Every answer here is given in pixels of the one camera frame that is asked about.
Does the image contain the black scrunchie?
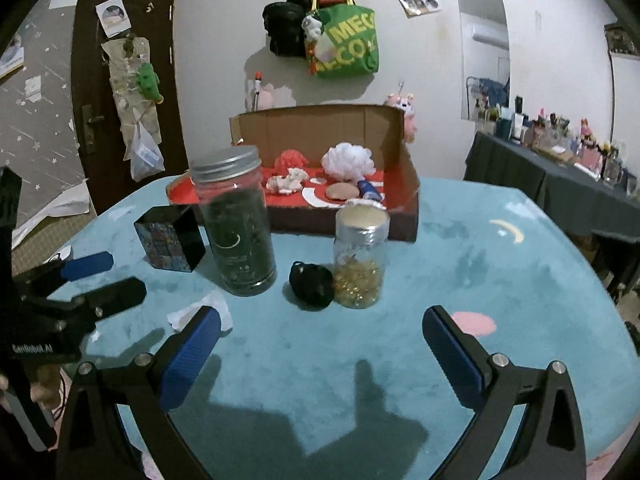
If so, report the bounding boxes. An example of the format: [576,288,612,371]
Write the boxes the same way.
[288,261,335,309]

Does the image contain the white plastic bag on door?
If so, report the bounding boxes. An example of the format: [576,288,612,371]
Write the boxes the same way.
[130,122,165,182]

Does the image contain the wall mirror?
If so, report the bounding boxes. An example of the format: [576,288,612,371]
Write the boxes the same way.
[458,0,511,122]

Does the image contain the cardboard box red lining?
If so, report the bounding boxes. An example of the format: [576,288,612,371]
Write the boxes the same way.
[165,104,422,244]

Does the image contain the tall jar dark contents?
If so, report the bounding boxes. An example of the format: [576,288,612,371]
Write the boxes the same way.
[191,145,277,296]

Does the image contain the dark wooden door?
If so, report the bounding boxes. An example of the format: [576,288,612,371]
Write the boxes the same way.
[70,0,188,214]

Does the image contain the black bag on wall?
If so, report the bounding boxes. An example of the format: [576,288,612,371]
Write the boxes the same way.
[262,0,311,58]

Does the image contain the small jar golden capsules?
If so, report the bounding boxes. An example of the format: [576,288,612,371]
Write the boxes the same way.
[333,204,390,309]

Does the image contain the red mesh pouf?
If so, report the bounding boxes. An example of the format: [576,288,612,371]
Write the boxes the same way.
[273,150,308,176]

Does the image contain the dark cloth side table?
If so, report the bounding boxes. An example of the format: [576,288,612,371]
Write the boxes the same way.
[464,132,639,266]

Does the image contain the green plush on door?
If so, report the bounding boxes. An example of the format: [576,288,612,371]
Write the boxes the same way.
[137,62,164,104]

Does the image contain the cream fabric scrunchie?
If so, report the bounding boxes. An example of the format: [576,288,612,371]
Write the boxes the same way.
[266,168,309,195]

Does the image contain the person left hand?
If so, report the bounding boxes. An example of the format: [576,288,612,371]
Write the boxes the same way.
[27,364,62,410]

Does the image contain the floral beauty cream tin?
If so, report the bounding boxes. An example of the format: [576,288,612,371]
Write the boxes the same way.
[134,205,206,273]

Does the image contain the white mesh pouf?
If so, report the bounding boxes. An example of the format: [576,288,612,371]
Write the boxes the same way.
[321,142,376,182]

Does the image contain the beige round powder puff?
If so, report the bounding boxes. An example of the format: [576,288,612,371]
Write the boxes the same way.
[326,182,360,202]

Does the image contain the white tissue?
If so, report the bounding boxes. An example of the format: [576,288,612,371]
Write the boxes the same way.
[166,289,234,334]

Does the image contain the green tote bag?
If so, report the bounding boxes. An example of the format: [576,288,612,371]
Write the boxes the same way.
[302,0,380,80]

